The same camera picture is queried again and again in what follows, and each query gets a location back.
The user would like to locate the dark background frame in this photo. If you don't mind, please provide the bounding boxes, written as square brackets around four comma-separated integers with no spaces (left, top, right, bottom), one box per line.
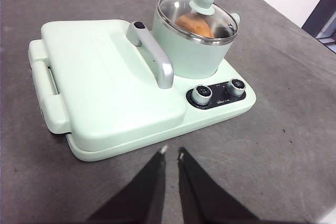
[301,0,336,53]

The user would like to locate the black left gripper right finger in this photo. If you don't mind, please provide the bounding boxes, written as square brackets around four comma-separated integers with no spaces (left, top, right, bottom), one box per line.
[177,147,260,224]

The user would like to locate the glass lid with green knob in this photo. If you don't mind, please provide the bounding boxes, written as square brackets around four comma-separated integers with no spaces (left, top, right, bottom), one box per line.
[157,0,239,45]

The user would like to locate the green breakfast maker base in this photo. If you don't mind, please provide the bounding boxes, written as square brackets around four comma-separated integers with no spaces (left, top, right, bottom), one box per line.
[28,39,257,162]

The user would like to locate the brown potato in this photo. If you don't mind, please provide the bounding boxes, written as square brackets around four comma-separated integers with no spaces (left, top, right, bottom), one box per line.
[174,13,215,38]

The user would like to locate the green griddle cover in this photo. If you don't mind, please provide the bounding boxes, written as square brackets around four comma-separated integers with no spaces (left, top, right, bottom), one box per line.
[40,19,186,145]

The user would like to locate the silver control knob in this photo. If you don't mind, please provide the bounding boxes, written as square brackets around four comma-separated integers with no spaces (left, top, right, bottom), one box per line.
[193,84,214,105]
[226,78,246,96]

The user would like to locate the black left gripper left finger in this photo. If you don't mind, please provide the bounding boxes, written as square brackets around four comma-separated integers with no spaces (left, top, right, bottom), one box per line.
[86,145,167,224]

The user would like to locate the green steamer pot with handle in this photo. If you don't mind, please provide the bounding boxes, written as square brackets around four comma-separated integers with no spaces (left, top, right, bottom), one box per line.
[152,0,240,80]

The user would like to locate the silver cover handle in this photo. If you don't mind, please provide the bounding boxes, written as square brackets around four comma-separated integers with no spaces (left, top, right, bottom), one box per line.
[125,21,174,90]

